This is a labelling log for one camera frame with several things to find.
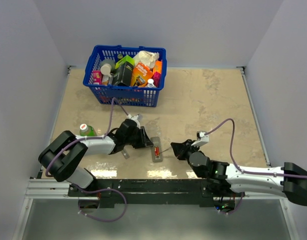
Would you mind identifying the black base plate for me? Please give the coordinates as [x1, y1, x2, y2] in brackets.
[68, 179, 244, 210]

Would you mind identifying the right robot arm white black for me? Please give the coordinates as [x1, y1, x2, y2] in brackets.
[170, 139, 307, 207]

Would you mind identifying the crumpled white paper bag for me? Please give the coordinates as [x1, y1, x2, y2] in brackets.
[133, 50, 160, 69]

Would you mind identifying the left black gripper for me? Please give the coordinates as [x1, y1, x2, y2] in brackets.
[124, 126, 154, 149]

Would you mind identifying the white grey remote control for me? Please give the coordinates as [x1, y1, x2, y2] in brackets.
[150, 136, 163, 163]

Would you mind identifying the orange Gillette razor box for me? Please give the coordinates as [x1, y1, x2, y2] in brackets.
[130, 62, 153, 88]

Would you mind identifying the blue plastic basket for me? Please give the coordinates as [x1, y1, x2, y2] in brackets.
[83, 45, 167, 108]

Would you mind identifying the white pump bottle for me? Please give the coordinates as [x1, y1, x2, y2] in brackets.
[99, 59, 116, 77]

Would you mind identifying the grey battery cover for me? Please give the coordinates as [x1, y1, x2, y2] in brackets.
[121, 149, 130, 159]

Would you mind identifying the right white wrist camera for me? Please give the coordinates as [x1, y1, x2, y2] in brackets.
[191, 131, 210, 147]

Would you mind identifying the pink box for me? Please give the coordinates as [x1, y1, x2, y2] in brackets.
[91, 70, 103, 85]

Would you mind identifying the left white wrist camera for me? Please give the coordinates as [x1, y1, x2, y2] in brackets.
[127, 114, 143, 129]

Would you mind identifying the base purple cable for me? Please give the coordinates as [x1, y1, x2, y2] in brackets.
[73, 182, 128, 223]
[217, 192, 244, 216]

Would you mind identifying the black green box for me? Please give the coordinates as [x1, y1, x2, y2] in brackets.
[112, 55, 135, 87]

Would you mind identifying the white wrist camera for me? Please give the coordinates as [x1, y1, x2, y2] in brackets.
[127, 114, 143, 129]
[191, 131, 210, 147]

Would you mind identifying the orange juice bottle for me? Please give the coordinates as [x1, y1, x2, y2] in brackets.
[79, 123, 97, 137]

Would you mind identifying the small white cap bottle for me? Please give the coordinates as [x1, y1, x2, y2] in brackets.
[146, 78, 156, 88]

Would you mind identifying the magenta small box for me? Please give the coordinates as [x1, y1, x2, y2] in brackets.
[152, 71, 161, 87]

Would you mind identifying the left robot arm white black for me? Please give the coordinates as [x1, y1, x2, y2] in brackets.
[38, 118, 154, 196]

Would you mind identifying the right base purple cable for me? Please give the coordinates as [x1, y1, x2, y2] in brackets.
[217, 192, 244, 216]

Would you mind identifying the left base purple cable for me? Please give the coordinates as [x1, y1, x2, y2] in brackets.
[73, 182, 128, 223]

